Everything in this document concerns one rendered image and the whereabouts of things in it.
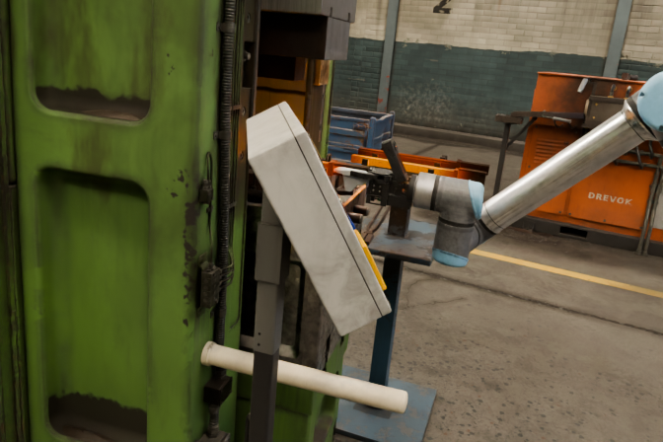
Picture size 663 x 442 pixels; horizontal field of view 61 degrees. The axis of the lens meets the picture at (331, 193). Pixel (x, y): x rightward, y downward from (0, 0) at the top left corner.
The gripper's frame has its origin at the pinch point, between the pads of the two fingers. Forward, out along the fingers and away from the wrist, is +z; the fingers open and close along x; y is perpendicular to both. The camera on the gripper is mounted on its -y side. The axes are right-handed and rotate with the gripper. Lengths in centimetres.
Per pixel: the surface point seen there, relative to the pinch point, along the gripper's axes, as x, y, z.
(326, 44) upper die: -12.3, -30.0, 3.8
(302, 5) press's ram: -17.5, -37.6, 8.6
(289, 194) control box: -74, -12, -12
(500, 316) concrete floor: 152, 98, -61
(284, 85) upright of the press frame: 22.9, -16.7, 25.7
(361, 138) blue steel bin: 356, 49, 69
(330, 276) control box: -71, -1, -18
